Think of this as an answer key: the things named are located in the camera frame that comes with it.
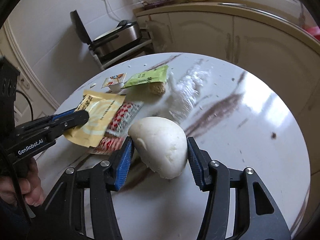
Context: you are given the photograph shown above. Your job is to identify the yellow gold snack bag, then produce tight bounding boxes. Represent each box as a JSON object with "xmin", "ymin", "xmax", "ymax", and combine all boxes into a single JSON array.
[{"xmin": 64, "ymin": 89, "xmax": 125, "ymax": 148}]

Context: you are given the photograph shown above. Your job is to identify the red white checkered sachet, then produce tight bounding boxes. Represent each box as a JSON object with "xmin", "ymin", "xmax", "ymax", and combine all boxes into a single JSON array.
[{"xmin": 106, "ymin": 101, "xmax": 144, "ymax": 137}]

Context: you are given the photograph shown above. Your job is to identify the white steamed bun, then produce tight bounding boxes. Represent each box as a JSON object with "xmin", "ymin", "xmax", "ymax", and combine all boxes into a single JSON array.
[{"xmin": 128, "ymin": 116, "xmax": 188, "ymax": 179}]

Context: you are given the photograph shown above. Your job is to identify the person's left hand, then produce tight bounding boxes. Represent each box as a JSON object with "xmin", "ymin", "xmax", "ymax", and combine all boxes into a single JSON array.
[{"xmin": 1, "ymin": 158, "xmax": 44, "ymax": 206}]

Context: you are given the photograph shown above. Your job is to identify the brown food chunk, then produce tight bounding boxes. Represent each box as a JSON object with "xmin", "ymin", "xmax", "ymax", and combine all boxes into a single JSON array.
[{"xmin": 149, "ymin": 82, "xmax": 167, "ymax": 95}]

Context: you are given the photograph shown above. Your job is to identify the black silver rice cooker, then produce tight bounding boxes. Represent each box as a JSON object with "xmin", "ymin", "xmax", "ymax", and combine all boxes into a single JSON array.
[{"xmin": 70, "ymin": 10, "xmax": 142, "ymax": 59}]

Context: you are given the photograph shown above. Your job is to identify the green snack wrapper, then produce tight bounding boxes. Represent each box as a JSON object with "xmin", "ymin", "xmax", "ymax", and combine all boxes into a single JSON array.
[{"xmin": 122, "ymin": 65, "xmax": 169, "ymax": 89}]

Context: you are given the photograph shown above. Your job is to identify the clear crinkled plastic wrap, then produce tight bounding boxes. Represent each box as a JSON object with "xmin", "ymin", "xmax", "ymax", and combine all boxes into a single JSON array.
[{"xmin": 163, "ymin": 69, "xmax": 211, "ymax": 124}]

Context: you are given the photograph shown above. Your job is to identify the cream base cabinets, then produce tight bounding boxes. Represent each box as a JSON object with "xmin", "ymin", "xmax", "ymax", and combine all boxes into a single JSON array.
[{"xmin": 134, "ymin": 2, "xmax": 319, "ymax": 229}]

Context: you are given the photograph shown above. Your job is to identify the red plastic basin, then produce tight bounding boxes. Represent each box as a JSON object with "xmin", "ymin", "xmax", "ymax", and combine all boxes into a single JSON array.
[{"xmin": 303, "ymin": 26, "xmax": 320, "ymax": 41}]

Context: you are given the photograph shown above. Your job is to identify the stainless steel sink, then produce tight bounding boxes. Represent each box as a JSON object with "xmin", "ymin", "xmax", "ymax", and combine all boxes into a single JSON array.
[{"xmin": 218, "ymin": 2, "xmax": 300, "ymax": 26}]

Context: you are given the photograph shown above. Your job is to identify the black cable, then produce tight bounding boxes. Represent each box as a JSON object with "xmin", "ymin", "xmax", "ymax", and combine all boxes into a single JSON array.
[{"xmin": 12, "ymin": 89, "xmax": 36, "ymax": 225}]

